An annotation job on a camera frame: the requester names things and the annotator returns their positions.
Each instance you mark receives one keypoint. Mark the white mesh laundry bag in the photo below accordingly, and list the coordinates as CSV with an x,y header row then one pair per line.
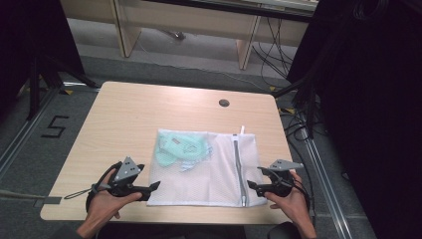
x,y
205,176

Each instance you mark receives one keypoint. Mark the black metal stand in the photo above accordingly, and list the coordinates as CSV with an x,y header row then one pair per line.
x,y
305,99
40,83

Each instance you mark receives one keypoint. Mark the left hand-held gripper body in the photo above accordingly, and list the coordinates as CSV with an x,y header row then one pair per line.
x,y
127,172

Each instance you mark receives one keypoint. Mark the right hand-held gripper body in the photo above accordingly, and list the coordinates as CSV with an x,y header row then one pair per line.
x,y
279,179

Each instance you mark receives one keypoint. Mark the mint green garment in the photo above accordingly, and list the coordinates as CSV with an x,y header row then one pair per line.
x,y
180,147

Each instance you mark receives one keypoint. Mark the person's left hand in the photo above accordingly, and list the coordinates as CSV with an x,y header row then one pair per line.
x,y
105,203

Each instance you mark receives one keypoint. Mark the black curtain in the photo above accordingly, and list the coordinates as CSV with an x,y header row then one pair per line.
x,y
368,116
33,40

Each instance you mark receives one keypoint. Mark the metal floor rail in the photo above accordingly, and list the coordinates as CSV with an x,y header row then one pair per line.
x,y
23,132
326,189

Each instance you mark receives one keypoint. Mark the light wooden desk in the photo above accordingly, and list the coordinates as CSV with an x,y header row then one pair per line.
x,y
185,23

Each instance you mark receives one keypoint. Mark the person's right hand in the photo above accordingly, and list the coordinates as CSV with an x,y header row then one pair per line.
x,y
293,205

